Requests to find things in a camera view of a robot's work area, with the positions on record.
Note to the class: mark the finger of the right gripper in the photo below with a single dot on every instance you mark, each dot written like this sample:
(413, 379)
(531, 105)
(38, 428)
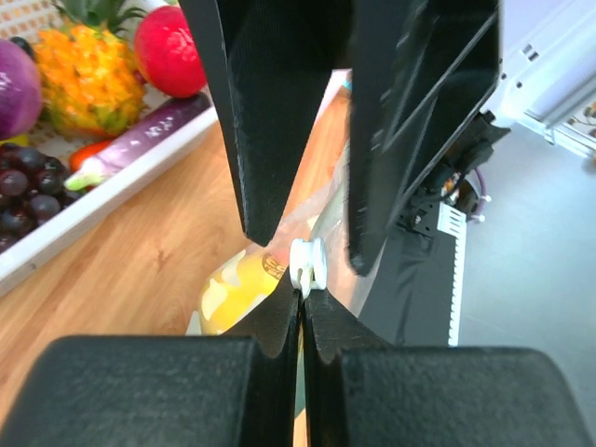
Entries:
(421, 70)
(268, 64)

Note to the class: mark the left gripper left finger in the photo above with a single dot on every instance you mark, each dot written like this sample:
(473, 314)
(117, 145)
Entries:
(233, 389)

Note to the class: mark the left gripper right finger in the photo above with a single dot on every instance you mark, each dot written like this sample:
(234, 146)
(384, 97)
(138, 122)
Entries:
(362, 391)

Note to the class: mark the polka dot zip bag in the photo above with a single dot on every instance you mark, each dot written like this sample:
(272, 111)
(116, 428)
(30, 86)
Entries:
(315, 233)

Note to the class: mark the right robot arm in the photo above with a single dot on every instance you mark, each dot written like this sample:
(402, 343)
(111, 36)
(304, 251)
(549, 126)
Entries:
(543, 47)

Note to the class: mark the fake red apple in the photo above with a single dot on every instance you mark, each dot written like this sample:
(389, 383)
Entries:
(166, 55)

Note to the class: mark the fake pineapple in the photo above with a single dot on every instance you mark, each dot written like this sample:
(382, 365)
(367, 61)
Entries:
(88, 70)

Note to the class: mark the fake purple eggplant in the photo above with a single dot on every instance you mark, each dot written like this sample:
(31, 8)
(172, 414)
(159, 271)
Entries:
(139, 139)

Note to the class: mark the fake red chili pepper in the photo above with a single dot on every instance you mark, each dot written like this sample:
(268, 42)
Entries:
(79, 156)

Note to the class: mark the fake purple onion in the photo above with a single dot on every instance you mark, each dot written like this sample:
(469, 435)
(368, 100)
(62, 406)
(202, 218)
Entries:
(21, 94)

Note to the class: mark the fake grape bunch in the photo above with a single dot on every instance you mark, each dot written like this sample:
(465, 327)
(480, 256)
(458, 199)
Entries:
(32, 191)

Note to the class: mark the white plastic basket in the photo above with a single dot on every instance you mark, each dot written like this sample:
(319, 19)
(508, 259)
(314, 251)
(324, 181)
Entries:
(25, 19)

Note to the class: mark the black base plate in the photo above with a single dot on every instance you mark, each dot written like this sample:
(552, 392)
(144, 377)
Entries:
(416, 296)

